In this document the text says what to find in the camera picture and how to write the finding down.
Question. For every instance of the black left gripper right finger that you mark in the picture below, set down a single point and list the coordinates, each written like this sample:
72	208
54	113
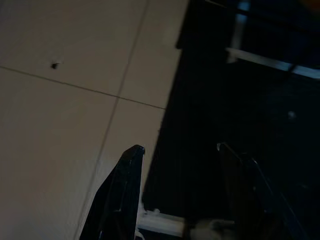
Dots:
250	200

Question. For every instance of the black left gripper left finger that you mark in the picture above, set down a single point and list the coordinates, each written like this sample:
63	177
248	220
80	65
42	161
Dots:
117	200

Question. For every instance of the black floor mat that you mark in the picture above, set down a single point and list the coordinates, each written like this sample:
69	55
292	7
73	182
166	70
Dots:
225	112

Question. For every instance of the small dark floor debris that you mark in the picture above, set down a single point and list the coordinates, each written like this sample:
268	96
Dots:
53	65

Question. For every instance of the white bar frame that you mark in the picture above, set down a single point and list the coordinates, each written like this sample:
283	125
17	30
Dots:
262	60

